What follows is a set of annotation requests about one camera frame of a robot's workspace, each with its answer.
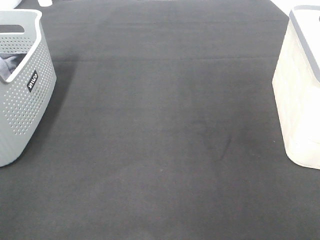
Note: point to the grey-blue microfibre towel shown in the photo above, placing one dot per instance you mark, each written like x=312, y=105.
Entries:
x=7, y=65

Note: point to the grey perforated plastic basket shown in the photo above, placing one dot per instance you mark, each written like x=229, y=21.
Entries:
x=27, y=89

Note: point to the white plastic basket grey rim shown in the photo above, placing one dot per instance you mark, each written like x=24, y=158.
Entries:
x=296, y=86

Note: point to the white cylinder at top edge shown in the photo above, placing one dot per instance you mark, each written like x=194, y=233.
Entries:
x=45, y=3

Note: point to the white object top left corner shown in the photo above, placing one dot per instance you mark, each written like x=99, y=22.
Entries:
x=9, y=4

